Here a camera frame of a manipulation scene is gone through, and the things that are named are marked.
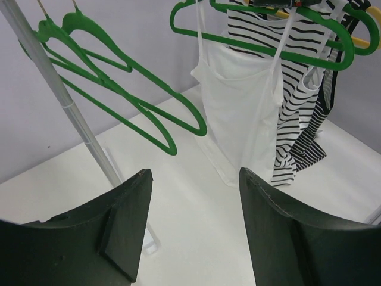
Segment green hanger with striped top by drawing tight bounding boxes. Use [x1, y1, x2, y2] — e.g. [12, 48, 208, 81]
[297, 0, 381, 57]

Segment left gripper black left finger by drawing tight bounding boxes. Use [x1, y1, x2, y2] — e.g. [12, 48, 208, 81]
[1, 169, 152, 285]

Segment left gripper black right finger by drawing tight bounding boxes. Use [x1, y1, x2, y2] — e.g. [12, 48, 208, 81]
[239, 168, 380, 285]

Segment white clothes rack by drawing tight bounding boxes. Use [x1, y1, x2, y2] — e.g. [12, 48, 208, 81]
[0, 0, 163, 256]

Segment yellow hanger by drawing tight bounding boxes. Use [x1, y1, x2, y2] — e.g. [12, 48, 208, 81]
[242, 0, 381, 50]

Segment striped tank top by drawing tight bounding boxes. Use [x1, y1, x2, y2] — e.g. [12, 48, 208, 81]
[227, 10, 338, 186]

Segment white tank top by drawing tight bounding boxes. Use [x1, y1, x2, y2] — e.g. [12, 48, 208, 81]
[192, 2, 284, 185]

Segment dark striped garment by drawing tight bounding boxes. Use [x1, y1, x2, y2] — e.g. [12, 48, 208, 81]
[291, 0, 371, 172]

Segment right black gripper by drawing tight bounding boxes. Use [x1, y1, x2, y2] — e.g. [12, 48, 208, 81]
[252, 0, 322, 8]

